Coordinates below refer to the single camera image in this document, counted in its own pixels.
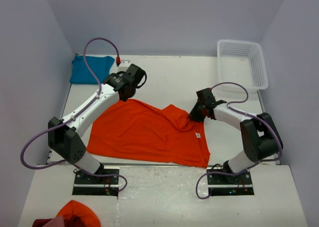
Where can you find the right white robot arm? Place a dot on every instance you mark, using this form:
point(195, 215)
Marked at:
point(260, 138)

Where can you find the dark red cloth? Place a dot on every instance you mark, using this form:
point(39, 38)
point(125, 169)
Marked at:
point(44, 223)

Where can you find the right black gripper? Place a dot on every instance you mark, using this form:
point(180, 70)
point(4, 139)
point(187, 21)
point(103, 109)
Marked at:
point(194, 116)

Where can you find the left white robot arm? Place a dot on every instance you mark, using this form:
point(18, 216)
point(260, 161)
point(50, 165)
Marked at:
point(64, 136)

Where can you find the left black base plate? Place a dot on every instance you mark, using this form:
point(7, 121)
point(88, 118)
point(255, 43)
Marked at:
point(86, 185)

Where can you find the folded blue t shirt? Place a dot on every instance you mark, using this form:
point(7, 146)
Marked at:
point(99, 65)

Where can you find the pink cloth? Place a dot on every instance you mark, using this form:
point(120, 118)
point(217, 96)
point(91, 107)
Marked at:
point(56, 222)

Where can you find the white plastic basket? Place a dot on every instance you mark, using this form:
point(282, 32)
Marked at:
point(242, 62)

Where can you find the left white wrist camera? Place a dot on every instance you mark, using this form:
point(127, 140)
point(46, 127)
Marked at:
point(125, 63)

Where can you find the orange t shirt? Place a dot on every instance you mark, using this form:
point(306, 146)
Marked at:
point(135, 130)

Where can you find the orange cloth in pile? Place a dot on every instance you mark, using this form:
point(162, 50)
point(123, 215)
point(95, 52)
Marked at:
point(76, 214)

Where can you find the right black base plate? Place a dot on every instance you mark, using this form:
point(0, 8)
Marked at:
point(221, 185)

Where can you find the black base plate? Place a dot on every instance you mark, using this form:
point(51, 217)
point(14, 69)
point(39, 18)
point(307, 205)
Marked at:
point(221, 185)
point(86, 185)

